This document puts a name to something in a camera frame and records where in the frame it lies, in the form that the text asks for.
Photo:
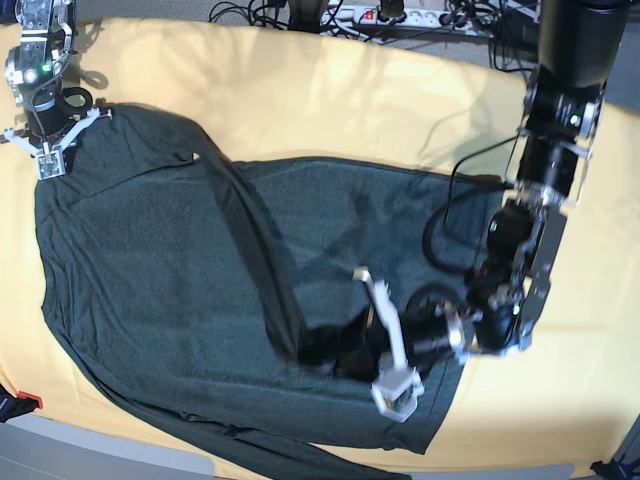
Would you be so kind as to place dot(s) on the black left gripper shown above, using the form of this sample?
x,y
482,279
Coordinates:
x,y
429,336

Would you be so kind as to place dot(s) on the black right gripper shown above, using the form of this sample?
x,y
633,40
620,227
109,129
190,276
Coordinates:
x,y
53,111

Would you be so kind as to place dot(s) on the dark green long-sleeve shirt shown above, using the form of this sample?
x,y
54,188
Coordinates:
x,y
186,288

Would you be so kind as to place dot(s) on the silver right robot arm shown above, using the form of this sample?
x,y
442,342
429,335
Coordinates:
x,y
34,70

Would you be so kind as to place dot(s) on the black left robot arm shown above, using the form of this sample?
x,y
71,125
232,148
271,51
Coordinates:
x,y
577,45

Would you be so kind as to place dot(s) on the yellow table cloth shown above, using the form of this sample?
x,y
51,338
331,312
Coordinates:
x,y
264,94

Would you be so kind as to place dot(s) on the black table clamp right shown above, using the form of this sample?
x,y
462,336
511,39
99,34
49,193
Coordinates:
x,y
616,470

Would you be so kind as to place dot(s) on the red and black clamp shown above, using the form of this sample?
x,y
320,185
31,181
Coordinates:
x,y
13,406

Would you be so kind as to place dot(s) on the white power strip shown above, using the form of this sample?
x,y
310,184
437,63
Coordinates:
x,y
369,21

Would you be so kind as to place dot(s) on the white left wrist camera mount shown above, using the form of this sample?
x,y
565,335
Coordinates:
x,y
398,385

